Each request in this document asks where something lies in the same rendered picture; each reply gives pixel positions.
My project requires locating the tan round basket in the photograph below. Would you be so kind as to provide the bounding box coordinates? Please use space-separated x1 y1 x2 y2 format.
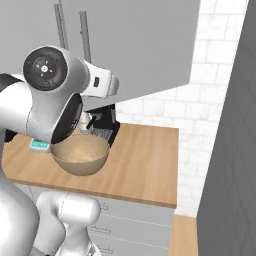
49 133 111 177

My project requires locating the teal and white flat block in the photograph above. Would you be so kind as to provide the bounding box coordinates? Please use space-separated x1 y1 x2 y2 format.
28 137 52 154

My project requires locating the tall dark grey cabinet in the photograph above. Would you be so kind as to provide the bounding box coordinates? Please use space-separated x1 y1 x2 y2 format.
196 0 256 256

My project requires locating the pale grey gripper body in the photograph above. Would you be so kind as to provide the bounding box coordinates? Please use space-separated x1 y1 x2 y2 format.
106 73 120 99

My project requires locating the grey cabinet door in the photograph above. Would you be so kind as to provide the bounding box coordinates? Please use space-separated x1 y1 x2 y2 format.
59 0 202 112
0 0 74 80

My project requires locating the grey bar cabinet handle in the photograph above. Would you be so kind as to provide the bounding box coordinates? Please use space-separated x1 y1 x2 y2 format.
53 2 70 51
78 10 92 64

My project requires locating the grey drawer front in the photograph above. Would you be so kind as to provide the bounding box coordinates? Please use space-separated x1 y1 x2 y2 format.
87 231 170 256
87 213 173 250
15 182 176 229

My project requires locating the black coffee machine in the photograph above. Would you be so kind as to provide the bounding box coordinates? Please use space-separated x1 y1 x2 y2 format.
80 103 121 148

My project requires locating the white cup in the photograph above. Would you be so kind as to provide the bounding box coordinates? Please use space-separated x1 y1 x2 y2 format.
79 111 93 134

